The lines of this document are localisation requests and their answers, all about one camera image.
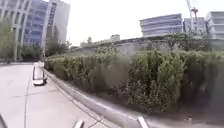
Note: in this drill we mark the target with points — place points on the long low building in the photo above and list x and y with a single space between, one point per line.
133 42

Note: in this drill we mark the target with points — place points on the grey concrete kerb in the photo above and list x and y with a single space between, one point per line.
100 107

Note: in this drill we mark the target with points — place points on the green hedge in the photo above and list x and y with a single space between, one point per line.
156 76

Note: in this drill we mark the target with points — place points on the dark green tree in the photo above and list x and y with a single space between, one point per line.
55 48

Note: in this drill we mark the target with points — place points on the grey building with banded floors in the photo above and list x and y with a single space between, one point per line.
161 24

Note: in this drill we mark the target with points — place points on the robot's own part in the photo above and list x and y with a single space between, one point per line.
143 122
79 124

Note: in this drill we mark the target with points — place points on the grey concrete slab pavement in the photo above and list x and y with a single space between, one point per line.
43 106

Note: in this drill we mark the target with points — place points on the tall blue glass building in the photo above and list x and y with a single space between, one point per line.
36 23

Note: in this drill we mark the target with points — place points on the small grey building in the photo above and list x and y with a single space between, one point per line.
193 26

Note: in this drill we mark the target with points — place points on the construction crane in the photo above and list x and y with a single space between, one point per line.
194 11

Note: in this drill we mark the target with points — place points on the grey building with columns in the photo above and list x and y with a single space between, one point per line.
15 15

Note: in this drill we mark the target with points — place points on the pale building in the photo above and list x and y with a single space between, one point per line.
216 23

